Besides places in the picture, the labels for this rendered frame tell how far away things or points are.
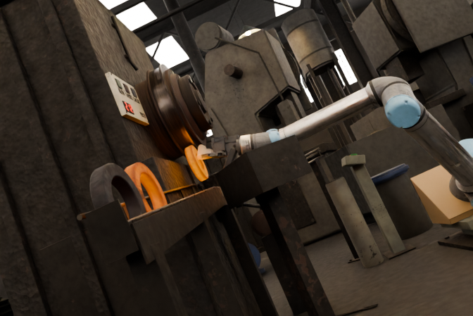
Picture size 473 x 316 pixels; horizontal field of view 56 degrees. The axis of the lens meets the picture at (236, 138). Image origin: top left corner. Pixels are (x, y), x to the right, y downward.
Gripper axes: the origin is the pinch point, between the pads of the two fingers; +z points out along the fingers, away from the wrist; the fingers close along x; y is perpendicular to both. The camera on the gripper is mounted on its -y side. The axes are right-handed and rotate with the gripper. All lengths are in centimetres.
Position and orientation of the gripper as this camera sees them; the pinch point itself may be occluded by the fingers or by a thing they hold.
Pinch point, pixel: (195, 158)
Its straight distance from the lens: 188.3
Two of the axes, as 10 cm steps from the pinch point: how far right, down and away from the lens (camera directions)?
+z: -9.8, 1.5, 1.2
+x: -1.4, -1.2, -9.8
